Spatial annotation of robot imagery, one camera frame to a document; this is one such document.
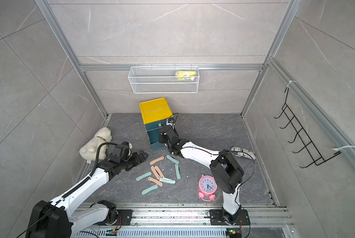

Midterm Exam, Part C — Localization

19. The pink fruit knife pair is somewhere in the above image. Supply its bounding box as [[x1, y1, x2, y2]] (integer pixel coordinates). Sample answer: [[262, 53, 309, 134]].
[[155, 166, 164, 178], [151, 166, 161, 180]]

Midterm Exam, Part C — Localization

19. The teal fruit knife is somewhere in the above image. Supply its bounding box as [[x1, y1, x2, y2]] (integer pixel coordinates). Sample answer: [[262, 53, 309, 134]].
[[166, 155, 179, 165], [159, 178, 176, 184], [136, 172, 152, 181], [175, 164, 181, 179], [141, 184, 159, 195]]

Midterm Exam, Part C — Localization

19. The yellow teal drawer cabinet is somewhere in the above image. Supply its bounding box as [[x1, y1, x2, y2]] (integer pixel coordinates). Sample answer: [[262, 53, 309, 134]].
[[139, 98, 172, 150]]

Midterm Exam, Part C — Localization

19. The teal fruit knife bottom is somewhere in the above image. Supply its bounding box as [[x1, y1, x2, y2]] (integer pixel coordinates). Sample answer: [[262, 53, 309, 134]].
[[141, 184, 159, 195]]

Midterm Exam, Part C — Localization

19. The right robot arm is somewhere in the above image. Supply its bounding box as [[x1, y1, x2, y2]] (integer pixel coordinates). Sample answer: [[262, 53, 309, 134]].
[[159, 125, 244, 225]]

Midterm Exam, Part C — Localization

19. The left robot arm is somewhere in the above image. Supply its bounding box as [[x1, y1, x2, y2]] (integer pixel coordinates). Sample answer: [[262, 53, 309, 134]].
[[23, 142, 149, 238]]

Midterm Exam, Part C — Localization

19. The white plush dog toy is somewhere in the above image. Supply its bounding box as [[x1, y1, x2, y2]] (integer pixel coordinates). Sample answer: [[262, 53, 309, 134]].
[[79, 127, 113, 164]]

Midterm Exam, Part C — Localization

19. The yellow item in basket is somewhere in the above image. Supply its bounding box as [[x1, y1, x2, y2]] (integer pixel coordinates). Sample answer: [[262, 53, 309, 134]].
[[175, 70, 197, 81]]

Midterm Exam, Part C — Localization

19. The pink alarm clock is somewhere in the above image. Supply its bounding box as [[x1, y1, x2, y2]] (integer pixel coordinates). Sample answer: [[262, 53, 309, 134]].
[[198, 175, 218, 202]]

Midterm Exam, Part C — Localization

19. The white patterned toy shoe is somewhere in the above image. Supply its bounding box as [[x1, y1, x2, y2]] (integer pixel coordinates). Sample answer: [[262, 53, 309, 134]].
[[231, 146, 256, 160]]

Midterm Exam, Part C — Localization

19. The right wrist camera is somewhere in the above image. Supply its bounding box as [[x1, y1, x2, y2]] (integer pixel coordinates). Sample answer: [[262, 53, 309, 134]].
[[166, 117, 175, 126]]

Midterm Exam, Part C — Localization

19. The white wire wall basket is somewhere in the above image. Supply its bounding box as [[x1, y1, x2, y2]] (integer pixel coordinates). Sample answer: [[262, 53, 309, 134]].
[[128, 65, 200, 94]]

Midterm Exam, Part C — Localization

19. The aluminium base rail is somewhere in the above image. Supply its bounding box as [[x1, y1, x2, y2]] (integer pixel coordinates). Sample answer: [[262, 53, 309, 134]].
[[71, 203, 299, 238]]

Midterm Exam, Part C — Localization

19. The black wire wall hook rack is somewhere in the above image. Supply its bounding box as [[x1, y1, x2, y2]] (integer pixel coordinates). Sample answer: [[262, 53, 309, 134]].
[[274, 88, 341, 169]]

